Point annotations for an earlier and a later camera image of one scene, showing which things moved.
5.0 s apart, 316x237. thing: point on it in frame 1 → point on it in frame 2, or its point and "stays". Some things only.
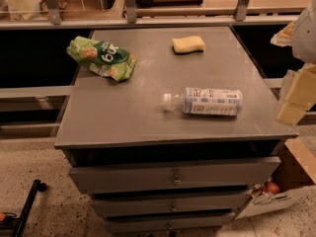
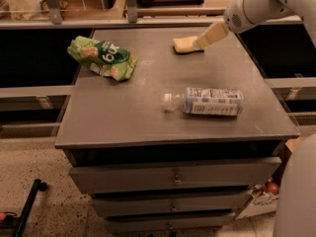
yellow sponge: x=188 y=44 stays
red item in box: x=271 y=188 stays
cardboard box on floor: x=294 y=175 stays
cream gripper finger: x=300 y=98 → x=238 y=17
